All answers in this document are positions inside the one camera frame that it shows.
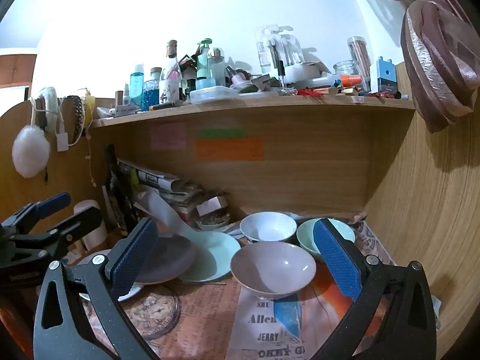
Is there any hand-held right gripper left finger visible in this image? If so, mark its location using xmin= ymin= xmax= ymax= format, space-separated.
xmin=33 ymin=217 xmax=160 ymax=360

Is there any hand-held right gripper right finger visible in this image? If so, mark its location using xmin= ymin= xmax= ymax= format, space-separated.
xmin=312 ymin=217 xmax=439 ymax=360

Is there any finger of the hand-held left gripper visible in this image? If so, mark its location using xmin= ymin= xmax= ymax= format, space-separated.
xmin=11 ymin=206 xmax=104 ymax=264
xmin=0 ymin=192 xmax=72 ymax=233

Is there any grey purple plate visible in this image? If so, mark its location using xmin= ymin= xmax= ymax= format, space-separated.
xmin=133 ymin=234 xmax=197 ymax=285

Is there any white plate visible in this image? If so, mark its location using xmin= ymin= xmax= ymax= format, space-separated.
xmin=77 ymin=249 xmax=145 ymax=302

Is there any mint green ceramic bowl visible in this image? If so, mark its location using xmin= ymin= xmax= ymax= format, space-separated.
xmin=296 ymin=217 xmax=356 ymax=264

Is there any mauve ceramic bowl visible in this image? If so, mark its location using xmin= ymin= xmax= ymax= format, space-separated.
xmin=230 ymin=241 xmax=317 ymax=301

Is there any white ceramic bowl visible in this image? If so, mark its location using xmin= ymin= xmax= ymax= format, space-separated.
xmin=239 ymin=211 xmax=298 ymax=244

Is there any mint green plate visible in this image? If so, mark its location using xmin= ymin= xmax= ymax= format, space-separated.
xmin=176 ymin=230 xmax=242 ymax=284

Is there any dark glass bottle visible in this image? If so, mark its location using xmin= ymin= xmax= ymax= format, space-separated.
xmin=103 ymin=143 xmax=130 ymax=233

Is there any white paper sheet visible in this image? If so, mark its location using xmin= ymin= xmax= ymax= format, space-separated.
xmin=135 ymin=187 xmax=211 ymax=239

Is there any white pompom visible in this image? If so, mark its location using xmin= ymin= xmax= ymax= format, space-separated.
xmin=12 ymin=124 xmax=51 ymax=178

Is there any stack of folded newspapers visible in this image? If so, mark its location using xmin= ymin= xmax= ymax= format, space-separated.
xmin=116 ymin=159 xmax=203 ymax=218

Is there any small bowl of odds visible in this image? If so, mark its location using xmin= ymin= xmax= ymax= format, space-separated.
xmin=195 ymin=212 xmax=231 ymax=232

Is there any wooden shelf unit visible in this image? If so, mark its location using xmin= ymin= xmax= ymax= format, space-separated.
xmin=0 ymin=60 xmax=480 ymax=346

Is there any dark braided headband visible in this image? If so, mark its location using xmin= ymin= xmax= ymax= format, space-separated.
xmin=62 ymin=95 xmax=85 ymax=147

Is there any white paper box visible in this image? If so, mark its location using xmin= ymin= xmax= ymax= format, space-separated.
xmin=196 ymin=196 xmax=229 ymax=216

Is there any printed newspaper table cover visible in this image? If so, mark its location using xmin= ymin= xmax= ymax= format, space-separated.
xmin=75 ymin=217 xmax=443 ymax=360

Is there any white fluffy headband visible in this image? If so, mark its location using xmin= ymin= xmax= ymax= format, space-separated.
xmin=37 ymin=87 xmax=62 ymax=132

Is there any yellow tassel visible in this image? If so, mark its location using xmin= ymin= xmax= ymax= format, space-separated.
xmin=84 ymin=92 xmax=97 ymax=124

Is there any pink sticky note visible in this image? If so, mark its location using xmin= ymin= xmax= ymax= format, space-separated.
xmin=151 ymin=123 xmax=187 ymax=150

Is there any wooden cabinet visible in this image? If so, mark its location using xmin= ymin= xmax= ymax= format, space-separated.
xmin=0 ymin=53 xmax=37 ymax=89

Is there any blue liquid bottle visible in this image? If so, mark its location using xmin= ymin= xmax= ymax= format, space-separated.
xmin=129 ymin=64 xmax=146 ymax=110

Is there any orange sticky note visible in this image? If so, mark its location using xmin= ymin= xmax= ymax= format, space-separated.
xmin=194 ymin=139 xmax=264 ymax=161

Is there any blue bead jar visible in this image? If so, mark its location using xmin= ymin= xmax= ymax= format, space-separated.
xmin=142 ymin=68 xmax=163 ymax=110

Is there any green sticky note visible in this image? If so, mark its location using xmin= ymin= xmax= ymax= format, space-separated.
xmin=197 ymin=129 xmax=246 ymax=139

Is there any clear corked glass bottle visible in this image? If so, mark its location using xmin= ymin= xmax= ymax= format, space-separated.
xmin=160 ymin=40 xmax=184 ymax=104

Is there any clear plastic box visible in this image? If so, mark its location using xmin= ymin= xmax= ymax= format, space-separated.
xmin=189 ymin=85 xmax=241 ymax=104

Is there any glass jar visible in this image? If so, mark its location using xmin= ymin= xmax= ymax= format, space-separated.
xmin=333 ymin=60 xmax=362 ymax=83

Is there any blue box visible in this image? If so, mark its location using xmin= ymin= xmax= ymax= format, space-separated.
xmin=375 ymin=56 xmax=398 ymax=94

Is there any mint pump bottle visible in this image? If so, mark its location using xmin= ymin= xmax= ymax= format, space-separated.
xmin=196 ymin=38 xmax=217 ymax=90

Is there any tall clear pencil canister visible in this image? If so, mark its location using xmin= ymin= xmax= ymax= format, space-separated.
xmin=347 ymin=36 xmax=372 ymax=92

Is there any clear bottle silver cap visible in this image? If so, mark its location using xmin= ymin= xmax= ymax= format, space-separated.
xmin=207 ymin=47 xmax=226 ymax=87

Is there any clear blister packaging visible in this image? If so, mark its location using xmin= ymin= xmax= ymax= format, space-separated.
xmin=256 ymin=25 xmax=305 ymax=76

